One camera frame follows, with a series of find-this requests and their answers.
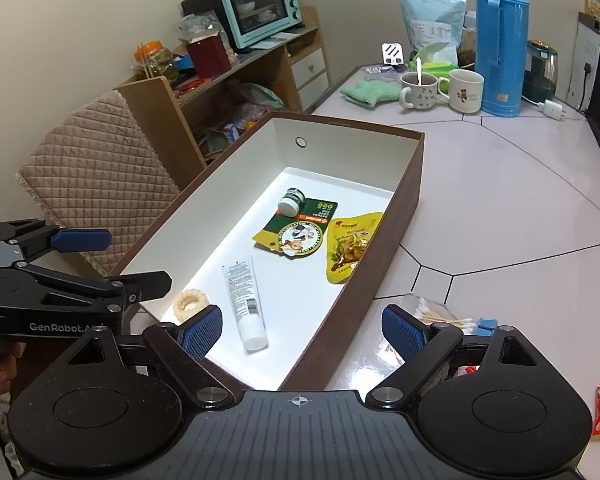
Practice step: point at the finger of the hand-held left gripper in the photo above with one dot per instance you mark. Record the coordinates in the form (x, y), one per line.
(145, 282)
(82, 240)

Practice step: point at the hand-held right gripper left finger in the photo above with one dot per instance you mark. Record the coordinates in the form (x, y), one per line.
(202, 332)

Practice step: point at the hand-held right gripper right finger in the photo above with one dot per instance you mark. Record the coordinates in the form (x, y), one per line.
(402, 331)

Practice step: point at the white cream tube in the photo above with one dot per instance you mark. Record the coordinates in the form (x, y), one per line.
(245, 300)

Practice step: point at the brown cardboard box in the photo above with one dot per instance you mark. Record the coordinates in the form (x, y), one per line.
(380, 240)

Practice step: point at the yellow snack packet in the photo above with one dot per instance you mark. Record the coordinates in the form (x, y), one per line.
(352, 250)

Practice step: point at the green round-print packet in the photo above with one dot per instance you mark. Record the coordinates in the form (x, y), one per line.
(295, 235)

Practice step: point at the small white jar green lid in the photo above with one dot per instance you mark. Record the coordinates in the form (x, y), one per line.
(290, 201)

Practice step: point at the person's left hand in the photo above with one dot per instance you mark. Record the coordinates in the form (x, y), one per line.
(5, 375)

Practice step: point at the beige quilted chair cover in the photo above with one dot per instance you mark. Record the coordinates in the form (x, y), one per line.
(100, 175)

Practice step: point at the wooden shelf unit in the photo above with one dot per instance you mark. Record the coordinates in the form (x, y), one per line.
(155, 120)

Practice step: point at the orange lid glass jar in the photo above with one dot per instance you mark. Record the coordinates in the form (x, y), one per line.
(155, 60)

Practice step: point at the dark red box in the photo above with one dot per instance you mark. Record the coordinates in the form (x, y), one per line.
(207, 57)

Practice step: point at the patterned mug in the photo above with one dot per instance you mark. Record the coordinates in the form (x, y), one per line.
(420, 96)

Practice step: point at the green cloth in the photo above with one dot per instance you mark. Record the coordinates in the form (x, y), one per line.
(370, 92)

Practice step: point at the white printed mug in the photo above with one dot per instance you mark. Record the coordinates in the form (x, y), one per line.
(465, 91)

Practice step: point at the white spoon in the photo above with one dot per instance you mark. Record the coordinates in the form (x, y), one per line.
(418, 70)

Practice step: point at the white charger plug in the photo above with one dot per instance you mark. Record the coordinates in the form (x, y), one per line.
(555, 110)

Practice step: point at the green tissue pack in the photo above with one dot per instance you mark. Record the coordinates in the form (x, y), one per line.
(437, 57)

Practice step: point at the white phone stand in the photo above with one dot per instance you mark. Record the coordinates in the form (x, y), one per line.
(394, 54)

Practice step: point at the teal toaster oven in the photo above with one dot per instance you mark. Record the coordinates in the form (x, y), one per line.
(260, 7)

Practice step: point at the blue thermos flask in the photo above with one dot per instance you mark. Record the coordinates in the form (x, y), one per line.
(500, 45)

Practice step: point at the white pouch bag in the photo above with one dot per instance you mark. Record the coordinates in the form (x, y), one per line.
(432, 15)

